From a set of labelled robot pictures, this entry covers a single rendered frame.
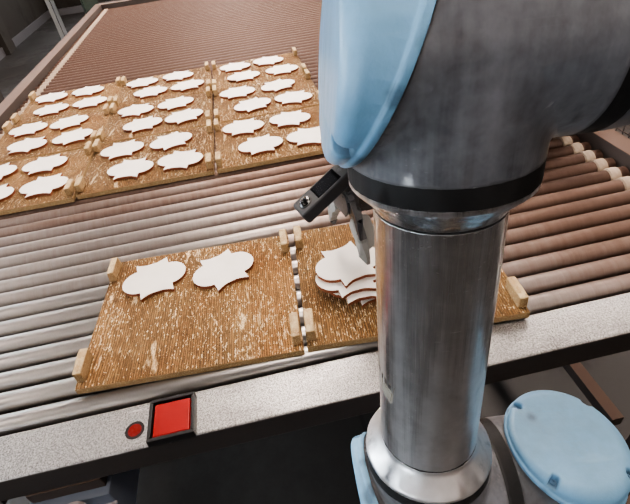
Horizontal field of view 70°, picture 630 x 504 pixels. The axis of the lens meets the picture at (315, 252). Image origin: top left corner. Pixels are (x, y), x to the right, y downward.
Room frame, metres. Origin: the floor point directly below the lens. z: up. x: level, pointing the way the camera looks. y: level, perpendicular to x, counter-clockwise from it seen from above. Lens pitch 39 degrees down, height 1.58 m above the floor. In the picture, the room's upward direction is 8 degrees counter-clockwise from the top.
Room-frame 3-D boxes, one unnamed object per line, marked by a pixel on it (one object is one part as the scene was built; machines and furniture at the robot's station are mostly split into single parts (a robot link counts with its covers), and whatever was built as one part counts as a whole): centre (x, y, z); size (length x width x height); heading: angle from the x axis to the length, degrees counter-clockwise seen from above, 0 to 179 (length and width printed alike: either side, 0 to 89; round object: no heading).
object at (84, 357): (0.54, 0.45, 0.95); 0.06 x 0.02 x 0.03; 2
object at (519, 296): (0.57, -0.36, 0.95); 0.06 x 0.02 x 0.03; 1
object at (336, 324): (0.70, -0.16, 0.93); 0.41 x 0.35 x 0.02; 91
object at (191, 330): (0.68, 0.26, 0.93); 0.41 x 0.35 x 0.02; 92
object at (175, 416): (0.42, 0.27, 0.92); 0.06 x 0.06 x 0.01; 6
